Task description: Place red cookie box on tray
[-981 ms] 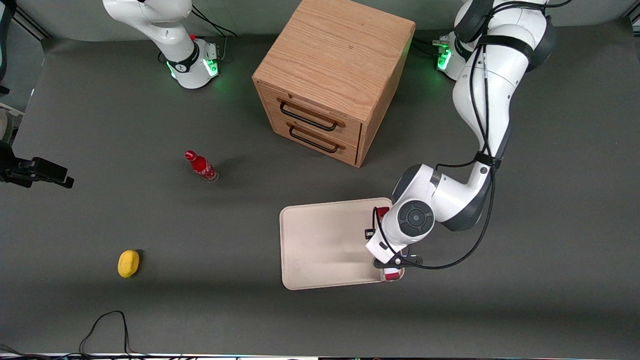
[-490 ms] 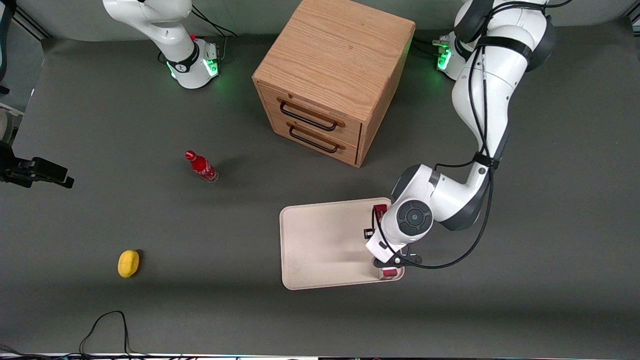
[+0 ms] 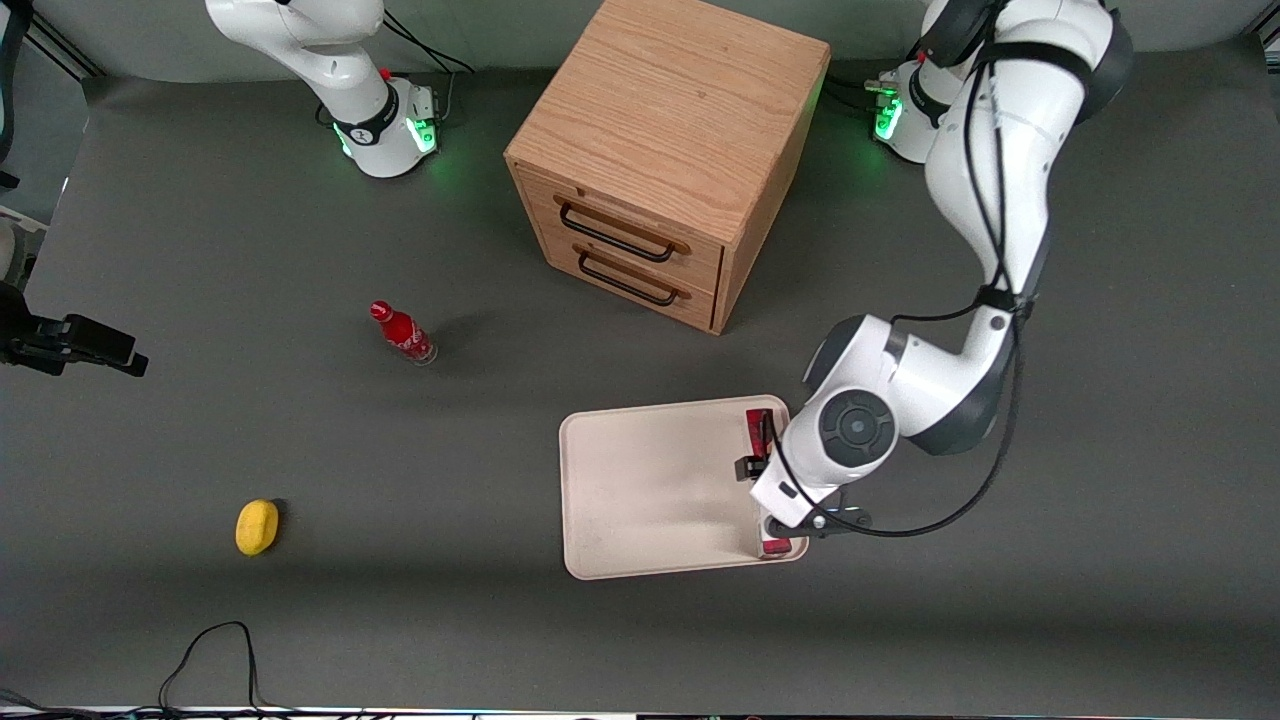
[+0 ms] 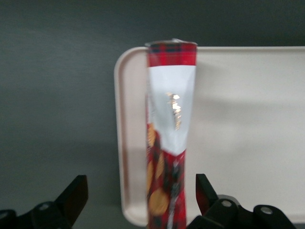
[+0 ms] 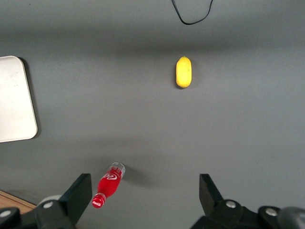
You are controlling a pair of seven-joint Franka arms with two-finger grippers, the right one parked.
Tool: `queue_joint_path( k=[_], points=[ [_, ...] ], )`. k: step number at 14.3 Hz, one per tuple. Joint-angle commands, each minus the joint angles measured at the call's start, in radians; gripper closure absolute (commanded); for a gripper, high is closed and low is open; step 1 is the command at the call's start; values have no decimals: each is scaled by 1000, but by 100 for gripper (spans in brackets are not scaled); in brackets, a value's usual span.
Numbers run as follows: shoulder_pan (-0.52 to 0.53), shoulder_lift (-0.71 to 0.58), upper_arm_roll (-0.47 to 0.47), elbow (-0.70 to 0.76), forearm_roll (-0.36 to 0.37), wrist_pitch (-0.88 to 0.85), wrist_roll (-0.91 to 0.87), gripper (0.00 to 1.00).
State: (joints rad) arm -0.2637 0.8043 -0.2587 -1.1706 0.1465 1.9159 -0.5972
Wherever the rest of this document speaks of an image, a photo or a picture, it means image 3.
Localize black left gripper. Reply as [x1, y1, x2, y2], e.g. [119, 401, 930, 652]
[734, 454, 873, 539]

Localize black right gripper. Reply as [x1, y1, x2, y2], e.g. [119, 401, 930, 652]
[0, 284, 150, 379]

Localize white rectangular tray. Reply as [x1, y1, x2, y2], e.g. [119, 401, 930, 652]
[558, 395, 810, 581]

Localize yellow lemon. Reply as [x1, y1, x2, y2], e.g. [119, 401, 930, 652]
[235, 499, 281, 557]

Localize red cola bottle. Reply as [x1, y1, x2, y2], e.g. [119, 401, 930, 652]
[369, 300, 439, 367]

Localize wooden drawer cabinet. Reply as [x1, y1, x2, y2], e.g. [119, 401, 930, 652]
[504, 0, 833, 336]

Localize wooden drawer with long handle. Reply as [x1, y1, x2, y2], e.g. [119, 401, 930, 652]
[518, 168, 725, 293]

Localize short black drawer handle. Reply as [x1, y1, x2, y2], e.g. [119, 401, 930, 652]
[573, 245, 691, 307]

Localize dark curved hose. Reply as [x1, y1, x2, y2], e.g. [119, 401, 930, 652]
[0, 0, 31, 191]

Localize long black drawer handle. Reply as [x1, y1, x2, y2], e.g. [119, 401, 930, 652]
[553, 195, 691, 264]

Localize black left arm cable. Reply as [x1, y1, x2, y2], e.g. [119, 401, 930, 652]
[765, 0, 1033, 541]

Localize wooden drawer with short handle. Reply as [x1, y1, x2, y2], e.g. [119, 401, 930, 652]
[535, 222, 717, 333]

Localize black looped table cable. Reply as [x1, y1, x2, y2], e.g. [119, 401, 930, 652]
[158, 621, 266, 716]

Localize black left base cables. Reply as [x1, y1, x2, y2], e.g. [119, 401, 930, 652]
[820, 25, 937, 117]

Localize black base cables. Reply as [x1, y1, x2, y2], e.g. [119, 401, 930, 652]
[820, 25, 937, 117]
[380, 10, 477, 127]

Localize black right base cables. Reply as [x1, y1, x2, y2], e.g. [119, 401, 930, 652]
[380, 10, 477, 127]

